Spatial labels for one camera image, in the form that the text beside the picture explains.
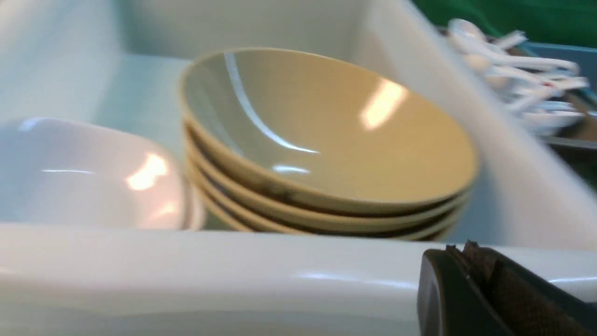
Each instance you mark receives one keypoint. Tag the blue-grey chopstick bin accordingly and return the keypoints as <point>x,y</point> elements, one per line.
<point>585,57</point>

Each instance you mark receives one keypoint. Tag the grey-brown spoon bin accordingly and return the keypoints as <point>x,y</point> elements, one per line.
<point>556,105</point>

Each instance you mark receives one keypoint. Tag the green backdrop cloth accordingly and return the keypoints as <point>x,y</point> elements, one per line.
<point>568,22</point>

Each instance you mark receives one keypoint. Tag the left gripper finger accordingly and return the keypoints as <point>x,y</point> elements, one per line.
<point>477,291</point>

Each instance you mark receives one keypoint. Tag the tan noodle bowl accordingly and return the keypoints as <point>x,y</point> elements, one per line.
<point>325,134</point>

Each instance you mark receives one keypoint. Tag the large white plastic tub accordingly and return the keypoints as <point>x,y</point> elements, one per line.
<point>116,62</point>

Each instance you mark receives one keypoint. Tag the white ceramic soup spoon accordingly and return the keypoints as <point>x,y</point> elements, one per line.
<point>468,39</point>

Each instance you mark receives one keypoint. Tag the white dish in tub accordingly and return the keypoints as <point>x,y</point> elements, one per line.
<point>62,172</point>

